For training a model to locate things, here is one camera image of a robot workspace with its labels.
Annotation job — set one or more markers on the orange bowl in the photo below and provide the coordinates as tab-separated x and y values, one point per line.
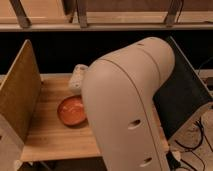
71	111

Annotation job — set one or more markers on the wooden shelf rail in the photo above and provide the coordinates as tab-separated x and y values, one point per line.
105	15

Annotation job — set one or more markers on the left wooden side panel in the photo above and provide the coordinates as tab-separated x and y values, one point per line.
19	91

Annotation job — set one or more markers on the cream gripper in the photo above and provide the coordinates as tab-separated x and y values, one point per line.
75	82

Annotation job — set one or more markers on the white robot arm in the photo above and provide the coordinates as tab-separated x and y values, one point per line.
117	91

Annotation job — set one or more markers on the black right side panel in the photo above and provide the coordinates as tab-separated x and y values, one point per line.
183	98

